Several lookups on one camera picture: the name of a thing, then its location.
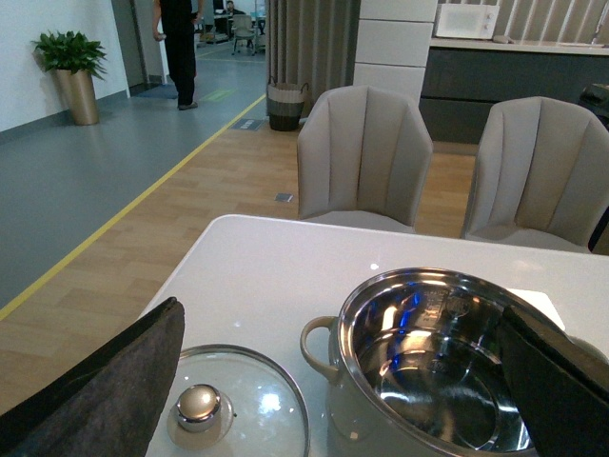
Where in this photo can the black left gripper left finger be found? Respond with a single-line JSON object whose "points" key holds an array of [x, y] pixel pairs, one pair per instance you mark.
{"points": [[111, 402]]}

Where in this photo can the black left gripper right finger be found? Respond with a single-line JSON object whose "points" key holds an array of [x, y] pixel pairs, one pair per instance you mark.
{"points": [[560, 388]]}

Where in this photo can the glass pot lid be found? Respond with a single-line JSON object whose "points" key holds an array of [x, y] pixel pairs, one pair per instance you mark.
{"points": [[227, 400]]}

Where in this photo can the white electric cooking pot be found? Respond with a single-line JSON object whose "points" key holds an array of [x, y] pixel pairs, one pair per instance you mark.
{"points": [[414, 368]]}

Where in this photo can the beige chair right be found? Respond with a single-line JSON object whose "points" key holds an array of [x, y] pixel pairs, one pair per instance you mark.
{"points": [[541, 176]]}

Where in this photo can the beige chair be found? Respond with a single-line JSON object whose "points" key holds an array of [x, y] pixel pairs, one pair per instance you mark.
{"points": [[541, 176], [363, 156]]}

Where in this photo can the beige chair left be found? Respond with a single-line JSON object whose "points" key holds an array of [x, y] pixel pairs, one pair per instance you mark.
{"points": [[363, 156]]}

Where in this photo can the dark kitchen counter cabinet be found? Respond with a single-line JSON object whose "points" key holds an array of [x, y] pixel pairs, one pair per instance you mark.
{"points": [[461, 85]]}

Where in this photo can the potted green plant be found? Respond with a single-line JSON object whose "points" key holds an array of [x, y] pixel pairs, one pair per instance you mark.
{"points": [[75, 60]]}

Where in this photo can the woven laundry basket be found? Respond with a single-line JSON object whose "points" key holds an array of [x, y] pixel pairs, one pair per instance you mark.
{"points": [[285, 104]]}

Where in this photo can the white microwave oven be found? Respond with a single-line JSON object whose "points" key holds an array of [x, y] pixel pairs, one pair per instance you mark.
{"points": [[466, 21]]}

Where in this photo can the standing person in black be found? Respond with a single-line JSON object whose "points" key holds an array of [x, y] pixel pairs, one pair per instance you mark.
{"points": [[173, 22]]}

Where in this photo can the white pillar cabinet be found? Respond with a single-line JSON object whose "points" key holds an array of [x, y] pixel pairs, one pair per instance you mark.
{"points": [[393, 43]]}

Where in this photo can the office chair in background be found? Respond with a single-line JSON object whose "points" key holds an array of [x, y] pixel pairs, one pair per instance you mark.
{"points": [[243, 31]]}

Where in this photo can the grey curtain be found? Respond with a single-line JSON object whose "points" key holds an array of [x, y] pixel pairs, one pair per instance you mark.
{"points": [[313, 43]]}

